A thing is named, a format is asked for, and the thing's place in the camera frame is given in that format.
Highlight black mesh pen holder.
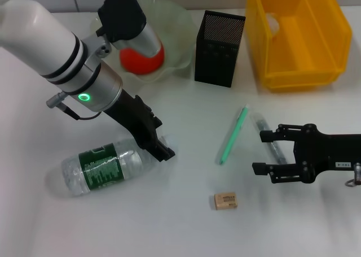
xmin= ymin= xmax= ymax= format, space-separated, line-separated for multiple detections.
xmin=194 ymin=10 xmax=246 ymax=88

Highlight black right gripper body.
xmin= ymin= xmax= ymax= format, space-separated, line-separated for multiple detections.
xmin=293 ymin=123 xmax=361 ymax=184

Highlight red-orange toy orange fruit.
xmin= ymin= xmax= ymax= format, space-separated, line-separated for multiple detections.
xmin=120 ymin=41 xmax=165 ymax=76

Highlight clear water bottle green label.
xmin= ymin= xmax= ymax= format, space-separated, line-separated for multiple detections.
xmin=61 ymin=134 xmax=179 ymax=198

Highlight grey glitter marker pen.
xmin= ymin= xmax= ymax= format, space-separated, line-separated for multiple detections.
xmin=250 ymin=112 xmax=288 ymax=165

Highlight beige rectangular eraser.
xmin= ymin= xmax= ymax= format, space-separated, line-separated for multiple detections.
xmin=213 ymin=192 xmax=239 ymax=211

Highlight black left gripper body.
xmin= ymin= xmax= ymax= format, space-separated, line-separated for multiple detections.
xmin=105 ymin=89 xmax=164 ymax=152

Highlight right gripper cable with connectors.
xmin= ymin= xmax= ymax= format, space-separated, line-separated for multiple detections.
xmin=344 ymin=162 xmax=361 ymax=188

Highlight gripper cable with connectors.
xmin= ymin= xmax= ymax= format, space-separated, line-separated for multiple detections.
xmin=46 ymin=95 xmax=103 ymax=121
xmin=344 ymin=162 xmax=361 ymax=188

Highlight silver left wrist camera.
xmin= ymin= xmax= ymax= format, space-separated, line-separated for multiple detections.
xmin=81 ymin=0 xmax=163 ymax=68

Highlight left gripper cable with connectors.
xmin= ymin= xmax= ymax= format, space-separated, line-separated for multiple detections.
xmin=46 ymin=95 xmax=103 ymax=121

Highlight green and white pen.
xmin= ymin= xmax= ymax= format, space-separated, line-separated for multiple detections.
xmin=218 ymin=104 xmax=250 ymax=166

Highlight yellow plastic storage bin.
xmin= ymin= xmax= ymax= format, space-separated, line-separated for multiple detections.
xmin=245 ymin=0 xmax=353 ymax=93

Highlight translucent wavy glass fruit plate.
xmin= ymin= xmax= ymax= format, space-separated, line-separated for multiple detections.
xmin=89 ymin=0 xmax=198 ymax=85

